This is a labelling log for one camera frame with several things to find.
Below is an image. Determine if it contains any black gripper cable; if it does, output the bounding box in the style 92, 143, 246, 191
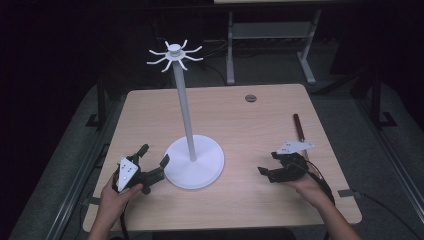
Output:
304, 159, 337, 205
119, 199, 132, 240

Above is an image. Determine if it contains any black metal stand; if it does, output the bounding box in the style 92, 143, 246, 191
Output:
364, 68, 398, 130
85, 72, 108, 130

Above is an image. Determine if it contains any black floor cable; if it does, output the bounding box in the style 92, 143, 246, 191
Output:
359, 191, 424, 240

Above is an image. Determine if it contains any white stand with hooks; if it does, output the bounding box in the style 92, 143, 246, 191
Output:
146, 39, 226, 191

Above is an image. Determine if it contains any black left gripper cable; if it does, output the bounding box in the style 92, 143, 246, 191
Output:
119, 199, 132, 240

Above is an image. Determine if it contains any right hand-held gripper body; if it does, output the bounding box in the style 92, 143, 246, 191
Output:
266, 140, 316, 184

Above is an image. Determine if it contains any person's right hand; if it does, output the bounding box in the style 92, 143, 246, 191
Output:
285, 172, 331, 208

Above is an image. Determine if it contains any dark red handled tool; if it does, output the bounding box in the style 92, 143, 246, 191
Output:
292, 113, 309, 158

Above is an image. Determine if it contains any person's left hand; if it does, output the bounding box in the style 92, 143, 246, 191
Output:
98, 175, 145, 228

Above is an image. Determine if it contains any grey table edge bracket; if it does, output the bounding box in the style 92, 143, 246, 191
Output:
81, 195, 102, 207
337, 188, 363, 199

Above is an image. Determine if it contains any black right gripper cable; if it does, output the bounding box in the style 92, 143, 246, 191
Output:
304, 159, 337, 205

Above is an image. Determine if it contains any aluminium floor rail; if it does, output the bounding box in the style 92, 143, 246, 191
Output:
44, 99, 126, 240
353, 96, 424, 218

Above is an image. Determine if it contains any white desk frame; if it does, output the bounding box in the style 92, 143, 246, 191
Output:
213, 0, 324, 86

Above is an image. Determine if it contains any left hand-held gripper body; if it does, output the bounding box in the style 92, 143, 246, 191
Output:
112, 153, 166, 196

